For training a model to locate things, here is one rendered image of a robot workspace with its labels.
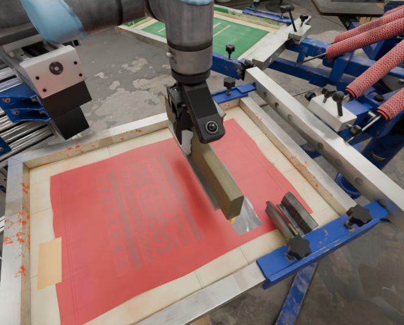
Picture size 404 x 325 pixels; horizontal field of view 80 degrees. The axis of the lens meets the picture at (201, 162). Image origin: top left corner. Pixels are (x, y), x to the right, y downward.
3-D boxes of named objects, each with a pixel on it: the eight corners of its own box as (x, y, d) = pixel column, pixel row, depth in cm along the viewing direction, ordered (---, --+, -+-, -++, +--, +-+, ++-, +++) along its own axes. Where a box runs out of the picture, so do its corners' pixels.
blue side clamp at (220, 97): (172, 129, 83) (170, 113, 78) (167, 121, 86) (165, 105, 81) (246, 107, 92) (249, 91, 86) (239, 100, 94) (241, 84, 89)
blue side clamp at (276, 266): (263, 290, 51) (271, 282, 46) (251, 268, 54) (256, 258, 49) (365, 233, 59) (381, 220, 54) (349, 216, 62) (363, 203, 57)
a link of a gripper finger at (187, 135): (182, 141, 60) (185, 111, 54) (191, 157, 57) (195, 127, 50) (170, 144, 59) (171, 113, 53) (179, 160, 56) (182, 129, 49)
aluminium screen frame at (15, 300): (6, 425, 38) (-10, 431, 35) (15, 165, 72) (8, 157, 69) (365, 227, 59) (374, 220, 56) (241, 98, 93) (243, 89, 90)
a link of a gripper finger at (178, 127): (191, 137, 55) (195, 105, 48) (194, 142, 54) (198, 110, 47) (171, 141, 53) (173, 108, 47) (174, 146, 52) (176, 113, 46)
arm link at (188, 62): (221, 46, 38) (173, 57, 36) (219, 73, 42) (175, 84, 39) (201, 28, 42) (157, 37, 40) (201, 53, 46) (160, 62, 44)
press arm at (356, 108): (321, 138, 74) (328, 126, 70) (308, 126, 77) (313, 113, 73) (362, 122, 78) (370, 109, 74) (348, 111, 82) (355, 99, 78)
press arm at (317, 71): (176, 40, 144) (175, 29, 140) (182, 37, 147) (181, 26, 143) (410, 117, 99) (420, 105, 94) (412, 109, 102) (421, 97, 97)
